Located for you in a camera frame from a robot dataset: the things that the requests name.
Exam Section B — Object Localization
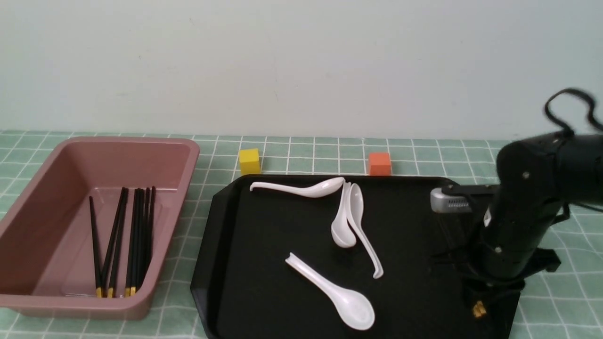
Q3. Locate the black cable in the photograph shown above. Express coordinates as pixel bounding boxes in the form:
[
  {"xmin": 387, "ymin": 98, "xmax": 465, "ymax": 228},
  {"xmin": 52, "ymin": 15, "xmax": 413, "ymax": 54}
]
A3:
[{"xmin": 544, "ymin": 88, "xmax": 603, "ymax": 137}]

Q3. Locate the white spoon top horizontal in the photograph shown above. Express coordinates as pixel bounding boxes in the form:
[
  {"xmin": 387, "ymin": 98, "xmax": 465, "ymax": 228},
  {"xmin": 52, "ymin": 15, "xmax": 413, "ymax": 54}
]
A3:
[{"xmin": 250, "ymin": 177, "xmax": 345, "ymax": 198}]

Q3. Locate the orange cube block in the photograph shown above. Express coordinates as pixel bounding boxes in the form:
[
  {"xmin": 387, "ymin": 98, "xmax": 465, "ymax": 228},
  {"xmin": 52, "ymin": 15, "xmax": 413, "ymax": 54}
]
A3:
[{"xmin": 368, "ymin": 152, "xmax": 392, "ymax": 176}]

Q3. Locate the white spoon long handle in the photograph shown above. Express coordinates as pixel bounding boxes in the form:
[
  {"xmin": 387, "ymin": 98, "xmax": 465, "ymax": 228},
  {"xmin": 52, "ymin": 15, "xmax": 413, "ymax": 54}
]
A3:
[{"xmin": 345, "ymin": 182, "xmax": 384, "ymax": 279}]

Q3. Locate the white spoon bowl down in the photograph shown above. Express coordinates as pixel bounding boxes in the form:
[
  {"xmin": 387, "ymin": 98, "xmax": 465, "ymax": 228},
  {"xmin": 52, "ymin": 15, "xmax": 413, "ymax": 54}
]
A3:
[{"xmin": 330, "ymin": 182, "xmax": 356, "ymax": 248}]

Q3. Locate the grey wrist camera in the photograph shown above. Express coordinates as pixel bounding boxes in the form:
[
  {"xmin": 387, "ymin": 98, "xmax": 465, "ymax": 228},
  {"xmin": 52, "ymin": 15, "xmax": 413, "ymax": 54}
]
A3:
[{"xmin": 429, "ymin": 184, "xmax": 499, "ymax": 214}]

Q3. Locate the black plastic tray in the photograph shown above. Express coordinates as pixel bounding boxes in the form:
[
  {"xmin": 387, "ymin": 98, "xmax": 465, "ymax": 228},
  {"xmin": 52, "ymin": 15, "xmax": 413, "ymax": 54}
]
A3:
[{"xmin": 190, "ymin": 175, "xmax": 518, "ymax": 339}]

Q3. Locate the yellow cube block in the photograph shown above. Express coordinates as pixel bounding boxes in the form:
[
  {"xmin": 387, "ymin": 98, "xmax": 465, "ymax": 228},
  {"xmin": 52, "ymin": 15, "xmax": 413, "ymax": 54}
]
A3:
[{"xmin": 239, "ymin": 148, "xmax": 262, "ymax": 176}]

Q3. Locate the white spoon front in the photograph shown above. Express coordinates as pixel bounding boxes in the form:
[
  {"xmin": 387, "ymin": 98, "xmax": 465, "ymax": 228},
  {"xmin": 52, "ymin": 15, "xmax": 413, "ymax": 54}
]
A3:
[{"xmin": 285, "ymin": 252, "xmax": 375, "ymax": 331}]

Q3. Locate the green checkered tablecloth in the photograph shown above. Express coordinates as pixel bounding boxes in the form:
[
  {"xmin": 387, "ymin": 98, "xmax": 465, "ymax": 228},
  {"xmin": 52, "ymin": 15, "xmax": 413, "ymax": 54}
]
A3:
[{"xmin": 0, "ymin": 135, "xmax": 602, "ymax": 339}]

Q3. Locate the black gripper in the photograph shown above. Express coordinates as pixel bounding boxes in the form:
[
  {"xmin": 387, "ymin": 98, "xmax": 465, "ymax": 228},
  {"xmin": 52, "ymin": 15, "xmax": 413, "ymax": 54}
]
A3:
[{"xmin": 431, "ymin": 200, "xmax": 570, "ymax": 302}]

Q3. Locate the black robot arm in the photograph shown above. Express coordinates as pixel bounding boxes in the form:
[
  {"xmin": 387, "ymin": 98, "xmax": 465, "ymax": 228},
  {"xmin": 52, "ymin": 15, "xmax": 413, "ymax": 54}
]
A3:
[{"xmin": 430, "ymin": 132, "xmax": 602, "ymax": 302}]

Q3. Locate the pink plastic bin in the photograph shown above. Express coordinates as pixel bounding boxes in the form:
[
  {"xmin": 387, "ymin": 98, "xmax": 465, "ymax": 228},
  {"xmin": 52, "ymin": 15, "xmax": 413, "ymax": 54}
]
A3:
[{"xmin": 0, "ymin": 137, "xmax": 200, "ymax": 320}]

